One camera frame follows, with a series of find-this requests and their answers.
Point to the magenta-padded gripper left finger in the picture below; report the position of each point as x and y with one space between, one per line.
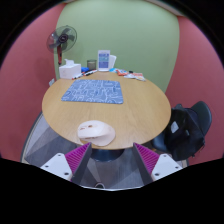
76 159

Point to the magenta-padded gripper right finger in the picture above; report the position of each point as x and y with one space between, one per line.
148 159

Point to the cream white computer mouse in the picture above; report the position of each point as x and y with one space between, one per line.
96 132

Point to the blue patterned mouse pad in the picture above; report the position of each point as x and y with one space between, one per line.
93 91

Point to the black office chair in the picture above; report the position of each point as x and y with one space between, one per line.
202 113

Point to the white and orange snack packet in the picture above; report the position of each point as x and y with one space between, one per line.
136 76

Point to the white tissue box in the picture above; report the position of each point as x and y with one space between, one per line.
69 71

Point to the blue whiteboard eraser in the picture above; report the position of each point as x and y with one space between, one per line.
85 70

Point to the light blue packet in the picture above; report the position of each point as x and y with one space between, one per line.
113 70

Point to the dark mesh pen cup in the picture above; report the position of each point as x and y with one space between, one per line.
91 64

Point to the black standing fan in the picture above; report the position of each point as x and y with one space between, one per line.
62 39

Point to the white wall outlet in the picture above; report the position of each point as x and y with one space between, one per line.
52 82

